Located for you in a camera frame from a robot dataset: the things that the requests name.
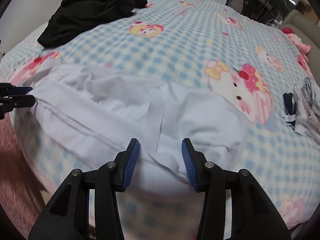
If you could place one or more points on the blue checked printed blanket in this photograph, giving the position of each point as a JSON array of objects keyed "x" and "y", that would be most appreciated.
[{"x": 175, "y": 42}]

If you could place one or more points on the white shirt with navy collar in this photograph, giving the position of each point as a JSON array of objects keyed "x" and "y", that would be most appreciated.
[{"x": 112, "y": 110}]

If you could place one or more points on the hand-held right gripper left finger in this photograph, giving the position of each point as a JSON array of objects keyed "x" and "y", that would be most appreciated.
[{"x": 130, "y": 165}]

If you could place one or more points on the light blue folded garment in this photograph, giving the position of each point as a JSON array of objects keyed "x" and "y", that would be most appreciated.
[{"x": 305, "y": 125}]

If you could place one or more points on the pink plush toy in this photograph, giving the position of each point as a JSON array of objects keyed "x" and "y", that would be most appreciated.
[{"x": 301, "y": 43}]

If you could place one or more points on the black clothes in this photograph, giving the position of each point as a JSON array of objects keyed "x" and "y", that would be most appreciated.
[{"x": 87, "y": 15}]

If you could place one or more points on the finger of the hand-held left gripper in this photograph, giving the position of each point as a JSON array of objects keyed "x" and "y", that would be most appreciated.
[
  {"x": 22, "y": 90},
  {"x": 20, "y": 101}
]

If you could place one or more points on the navy folded garment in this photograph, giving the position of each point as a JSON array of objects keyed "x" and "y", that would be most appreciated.
[{"x": 288, "y": 105}]

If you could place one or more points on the open closet with hanging clothes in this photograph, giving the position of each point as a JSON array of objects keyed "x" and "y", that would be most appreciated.
[{"x": 255, "y": 2}]

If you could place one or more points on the white wall charger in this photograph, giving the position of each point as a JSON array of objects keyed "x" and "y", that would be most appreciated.
[{"x": 275, "y": 23}]

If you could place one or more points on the grey padded headboard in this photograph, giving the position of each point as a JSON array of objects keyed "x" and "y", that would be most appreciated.
[{"x": 307, "y": 22}]

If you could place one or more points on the red round plush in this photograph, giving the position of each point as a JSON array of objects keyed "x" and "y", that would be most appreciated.
[{"x": 287, "y": 30}]

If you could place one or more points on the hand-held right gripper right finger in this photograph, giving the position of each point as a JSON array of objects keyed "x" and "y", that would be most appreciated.
[{"x": 189, "y": 167}]

